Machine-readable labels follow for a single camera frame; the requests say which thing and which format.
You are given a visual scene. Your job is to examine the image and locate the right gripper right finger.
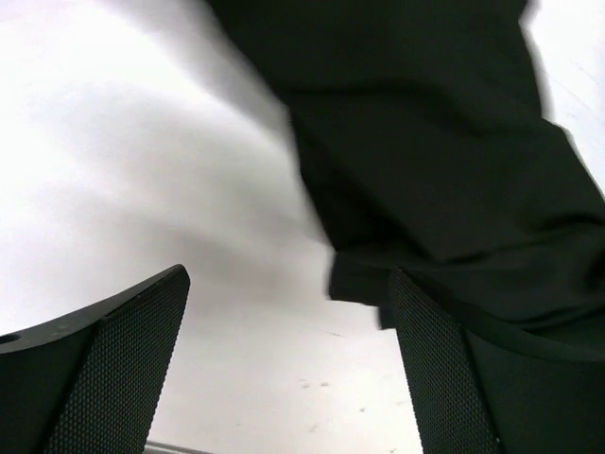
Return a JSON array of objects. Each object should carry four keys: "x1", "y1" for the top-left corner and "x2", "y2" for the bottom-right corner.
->
[{"x1": 390, "y1": 271, "x2": 604, "y2": 454}]

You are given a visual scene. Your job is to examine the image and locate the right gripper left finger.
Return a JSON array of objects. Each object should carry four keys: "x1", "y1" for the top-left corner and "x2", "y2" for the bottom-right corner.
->
[{"x1": 1, "y1": 265, "x2": 190, "y2": 454}]

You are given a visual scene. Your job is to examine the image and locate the black trousers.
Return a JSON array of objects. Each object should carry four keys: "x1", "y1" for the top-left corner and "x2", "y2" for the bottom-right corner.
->
[{"x1": 210, "y1": 0, "x2": 604, "y2": 329}]

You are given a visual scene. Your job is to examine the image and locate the front aluminium rail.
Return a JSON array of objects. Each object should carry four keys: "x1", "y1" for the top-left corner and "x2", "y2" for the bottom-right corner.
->
[{"x1": 143, "y1": 442, "x2": 189, "y2": 454}]

